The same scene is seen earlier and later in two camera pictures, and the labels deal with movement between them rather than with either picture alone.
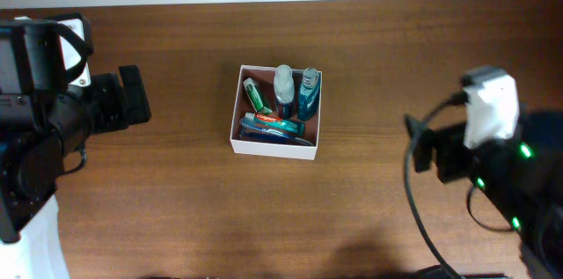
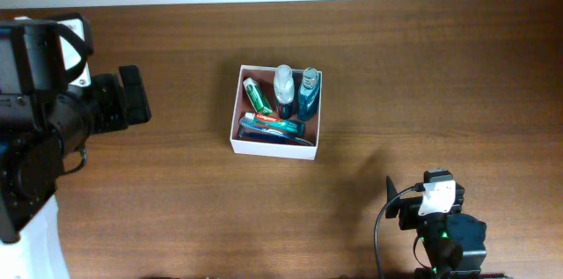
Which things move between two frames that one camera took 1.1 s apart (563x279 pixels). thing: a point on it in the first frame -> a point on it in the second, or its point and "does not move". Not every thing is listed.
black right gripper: [447, 150] -> [411, 209]
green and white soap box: [257, 96] does not move
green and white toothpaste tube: [276, 123] does not move
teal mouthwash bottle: [309, 94] does not move
